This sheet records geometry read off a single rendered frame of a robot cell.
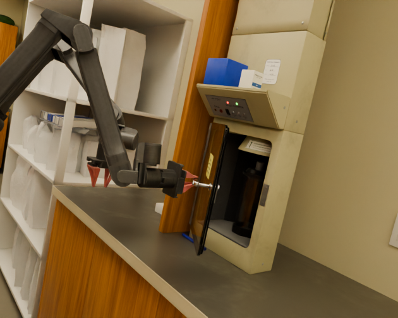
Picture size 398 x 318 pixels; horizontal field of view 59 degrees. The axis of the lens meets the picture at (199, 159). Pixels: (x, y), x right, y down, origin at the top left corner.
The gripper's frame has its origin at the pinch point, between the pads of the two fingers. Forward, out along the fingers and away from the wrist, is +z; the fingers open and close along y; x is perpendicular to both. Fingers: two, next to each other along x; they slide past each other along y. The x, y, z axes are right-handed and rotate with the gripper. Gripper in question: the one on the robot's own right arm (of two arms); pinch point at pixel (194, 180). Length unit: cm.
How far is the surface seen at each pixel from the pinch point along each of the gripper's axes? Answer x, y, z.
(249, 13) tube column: 8, 58, 17
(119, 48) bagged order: 109, 49, 20
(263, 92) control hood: -15.3, 30.1, 5.2
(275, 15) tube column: -3, 57, 17
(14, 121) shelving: 207, -11, -5
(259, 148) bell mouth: -6.9, 13.6, 19.3
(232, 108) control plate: 0.4, 24.8, 10.1
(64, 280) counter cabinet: 60, -62, -11
